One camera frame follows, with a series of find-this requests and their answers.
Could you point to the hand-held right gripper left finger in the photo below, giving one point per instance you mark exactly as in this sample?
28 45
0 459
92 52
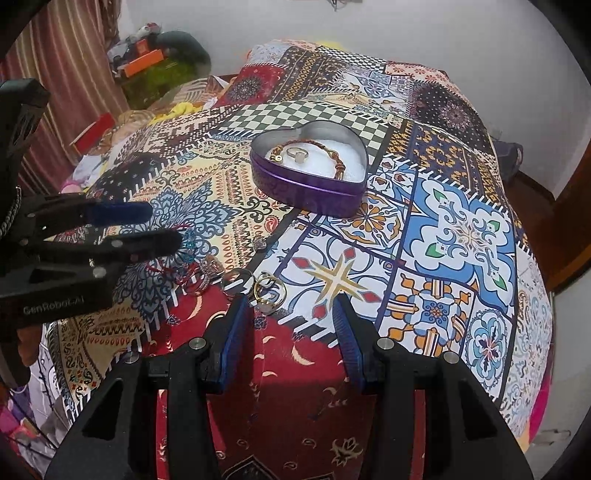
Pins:
234 333

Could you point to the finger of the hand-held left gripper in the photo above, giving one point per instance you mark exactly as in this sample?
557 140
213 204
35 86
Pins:
117 212
147 243

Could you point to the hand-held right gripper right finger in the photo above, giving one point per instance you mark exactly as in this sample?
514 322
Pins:
347 339

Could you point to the purple heart-shaped tin box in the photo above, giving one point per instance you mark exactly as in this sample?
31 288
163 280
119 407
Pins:
300 187

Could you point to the red flat box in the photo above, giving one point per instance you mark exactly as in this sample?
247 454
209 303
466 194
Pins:
94 129

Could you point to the small silver stud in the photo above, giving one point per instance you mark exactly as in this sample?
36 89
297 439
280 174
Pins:
259 243

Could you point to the yellow cloth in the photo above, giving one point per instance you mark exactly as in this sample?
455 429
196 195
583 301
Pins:
180 110

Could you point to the pink cloth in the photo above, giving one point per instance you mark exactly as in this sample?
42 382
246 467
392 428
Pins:
18 429

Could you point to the green cloth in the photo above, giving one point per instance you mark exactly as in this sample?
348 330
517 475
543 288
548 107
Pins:
157 85

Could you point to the orange box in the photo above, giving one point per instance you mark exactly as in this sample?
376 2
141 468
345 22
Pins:
143 63

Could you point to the patchwork printed bedsheet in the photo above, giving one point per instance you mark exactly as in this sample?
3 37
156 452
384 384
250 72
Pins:
461 230

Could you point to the striped brown curtain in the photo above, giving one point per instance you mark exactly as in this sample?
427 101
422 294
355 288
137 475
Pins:
69 55

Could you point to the dark round bag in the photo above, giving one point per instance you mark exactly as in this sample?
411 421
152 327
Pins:
184 48

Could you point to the brown wooden furniture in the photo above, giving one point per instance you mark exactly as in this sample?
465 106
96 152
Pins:
572 240

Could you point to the dark blue cloth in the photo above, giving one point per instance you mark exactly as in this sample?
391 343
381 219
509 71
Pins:
510 154

